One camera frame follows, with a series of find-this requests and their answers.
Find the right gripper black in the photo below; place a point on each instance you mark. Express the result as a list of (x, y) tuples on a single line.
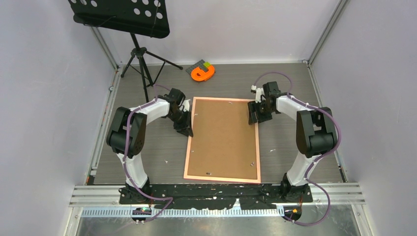
[(253, 107)]

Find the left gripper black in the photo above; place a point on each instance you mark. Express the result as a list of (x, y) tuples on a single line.
[(185, 127)]

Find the brown cardboard backing board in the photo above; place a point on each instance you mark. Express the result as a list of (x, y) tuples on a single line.
[(223, 140)]

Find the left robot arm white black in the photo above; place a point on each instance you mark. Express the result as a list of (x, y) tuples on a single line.
[(127, 133)]

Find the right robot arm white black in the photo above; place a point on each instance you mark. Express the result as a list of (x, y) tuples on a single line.
[(316, 134)]

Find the orange tape dispenser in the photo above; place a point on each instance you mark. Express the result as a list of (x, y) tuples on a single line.
[(200, 75)]

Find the grey lego plate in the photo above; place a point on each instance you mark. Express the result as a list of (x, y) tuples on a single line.
[(198, 65)]

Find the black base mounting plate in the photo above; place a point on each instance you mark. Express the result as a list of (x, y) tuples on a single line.
[(214, 196)]

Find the black music stand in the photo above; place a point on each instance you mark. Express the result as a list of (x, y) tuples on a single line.
[(136, 17)]

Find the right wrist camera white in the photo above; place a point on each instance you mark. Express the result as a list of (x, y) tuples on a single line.
[(259, 93)]

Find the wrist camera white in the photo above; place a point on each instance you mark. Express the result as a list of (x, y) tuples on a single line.
[(259, 93), (185, 106)]

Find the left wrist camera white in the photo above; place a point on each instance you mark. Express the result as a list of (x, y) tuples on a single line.
[(185, 106)]

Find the aluminium rail front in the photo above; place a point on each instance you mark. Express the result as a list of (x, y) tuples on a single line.
[(103, 201)]

